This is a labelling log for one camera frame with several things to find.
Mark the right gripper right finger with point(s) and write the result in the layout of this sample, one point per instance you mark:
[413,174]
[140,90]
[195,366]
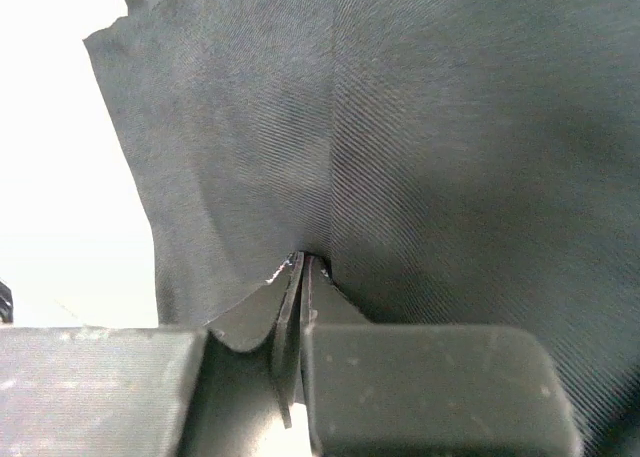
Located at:
[425,390]

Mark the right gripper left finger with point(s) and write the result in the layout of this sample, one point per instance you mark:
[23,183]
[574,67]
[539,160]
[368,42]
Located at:
[226,389]

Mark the black pleated skirt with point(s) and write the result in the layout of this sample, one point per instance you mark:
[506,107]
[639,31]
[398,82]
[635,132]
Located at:
[454,161]

